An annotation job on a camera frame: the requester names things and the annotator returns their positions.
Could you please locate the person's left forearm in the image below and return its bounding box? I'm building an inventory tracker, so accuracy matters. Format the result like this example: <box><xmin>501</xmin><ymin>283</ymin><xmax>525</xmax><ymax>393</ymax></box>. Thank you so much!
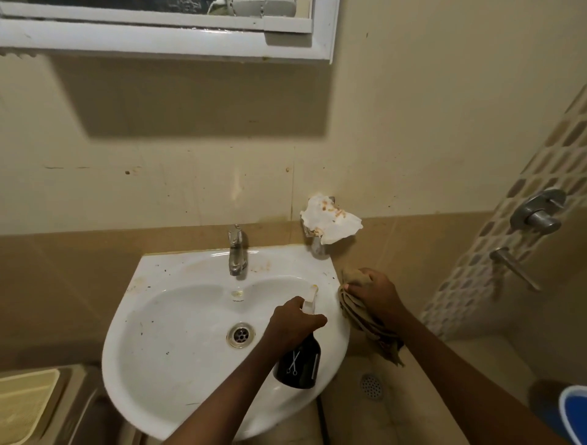
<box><xmin>163</xmin><ymin>341</ymin><xmax>287</xmax><ymax>445</ymax></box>

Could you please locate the black spray bottle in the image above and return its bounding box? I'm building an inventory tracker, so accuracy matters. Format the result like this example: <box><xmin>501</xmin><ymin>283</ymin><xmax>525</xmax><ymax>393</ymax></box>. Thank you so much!
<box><xmin>273</xmin><ymin>285</ymin><xmax>322</xmax><ymax>389</ymax></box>

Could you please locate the crumpled stained white paper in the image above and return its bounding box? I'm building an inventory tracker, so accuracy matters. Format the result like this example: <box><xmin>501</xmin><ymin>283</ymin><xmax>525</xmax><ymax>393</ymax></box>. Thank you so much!
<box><xmin>300</xmin><ymin>194</ymin><xmax>364</xmax><ymax>246</ymax></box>

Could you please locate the round floor drain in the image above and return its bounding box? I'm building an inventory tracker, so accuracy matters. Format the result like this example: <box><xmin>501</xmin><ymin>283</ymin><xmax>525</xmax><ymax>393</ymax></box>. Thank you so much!
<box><xmin>360</xmin><ymin>373</ymin><xmax>385</xmax><ymax>400</ymax></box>

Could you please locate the beige plastic stool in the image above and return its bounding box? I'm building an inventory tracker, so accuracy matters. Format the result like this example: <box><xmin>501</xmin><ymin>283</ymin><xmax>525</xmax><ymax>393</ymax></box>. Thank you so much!
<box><xmin>0</xmin><ymin>364</ymin><xmax>138</xmax><ymax>445</ymax></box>

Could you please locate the beige plastic basket tray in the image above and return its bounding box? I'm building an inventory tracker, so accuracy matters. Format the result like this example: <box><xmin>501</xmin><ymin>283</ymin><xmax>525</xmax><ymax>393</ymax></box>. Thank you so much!
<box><xmin>0</xmin><ymin>368</ymin><xmax>61</xmax><ymax>445</ymax></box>

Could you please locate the brown cleaning cloth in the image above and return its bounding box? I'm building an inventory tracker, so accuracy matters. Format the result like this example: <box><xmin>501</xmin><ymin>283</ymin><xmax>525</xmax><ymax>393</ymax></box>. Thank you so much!
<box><xmin>338</xmin><ymin>268</ymin><xmax>405</xmax><ymax>367</ymax></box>

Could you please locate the white framed mirror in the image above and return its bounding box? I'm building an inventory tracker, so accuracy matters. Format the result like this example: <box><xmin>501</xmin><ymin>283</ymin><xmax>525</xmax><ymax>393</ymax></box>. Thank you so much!
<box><xmin>0</xmin><ymin>0</ymin><xmax>341</xmax><ymax>64</ymax></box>

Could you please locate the chrome shower mixer valve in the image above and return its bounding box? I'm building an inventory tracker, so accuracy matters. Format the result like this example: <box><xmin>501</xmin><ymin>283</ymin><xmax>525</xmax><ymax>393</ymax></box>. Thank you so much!
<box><xmin>509</xmin><ymin>188</ymin><xmax>567</xmax><ymax>235</ymax></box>

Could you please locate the white wash basin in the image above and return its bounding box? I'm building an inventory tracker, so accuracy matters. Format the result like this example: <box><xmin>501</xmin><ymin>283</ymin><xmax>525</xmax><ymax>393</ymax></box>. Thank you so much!
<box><xmin>102</xmin><ymin>245</ymin><xmax>352</xmax><ymax>442</ymax></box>

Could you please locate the chrome faucet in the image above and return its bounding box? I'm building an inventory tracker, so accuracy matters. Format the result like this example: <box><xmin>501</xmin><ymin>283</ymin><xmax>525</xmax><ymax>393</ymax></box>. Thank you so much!
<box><xmin>227</xmin><ymin>224</ymin><xmax>249</xmax><ymax>279</ymax></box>

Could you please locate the chrome sink drain strainer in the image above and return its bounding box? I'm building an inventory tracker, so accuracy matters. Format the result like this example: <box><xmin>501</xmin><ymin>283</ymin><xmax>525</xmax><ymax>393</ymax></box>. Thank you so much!
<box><xmin>226</xmin><ymin>322</ymin><xmax>256</xmax><ymax>349</ymax></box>

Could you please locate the person's right hand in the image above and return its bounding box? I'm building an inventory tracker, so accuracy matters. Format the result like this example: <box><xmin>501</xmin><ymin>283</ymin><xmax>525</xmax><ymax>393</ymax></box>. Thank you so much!
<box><xmin>341</xmin><ymin>268</ymin><xmax>410</xmax><ymax>332</ymax></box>

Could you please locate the person's right forearm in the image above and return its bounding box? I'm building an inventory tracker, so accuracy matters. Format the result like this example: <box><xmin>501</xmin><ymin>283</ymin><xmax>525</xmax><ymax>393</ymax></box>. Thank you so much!
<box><xmin>387</xmin><ymin>307</ymin><xmax>569</xmax><ymax>445</ymax></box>

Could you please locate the person's left hand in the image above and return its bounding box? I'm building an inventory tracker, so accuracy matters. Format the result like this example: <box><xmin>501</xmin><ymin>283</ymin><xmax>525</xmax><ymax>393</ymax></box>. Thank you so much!
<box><xmin>260</xmin><ymin>296</ymin><xmax>329</xmax><ymax>364</ymax></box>

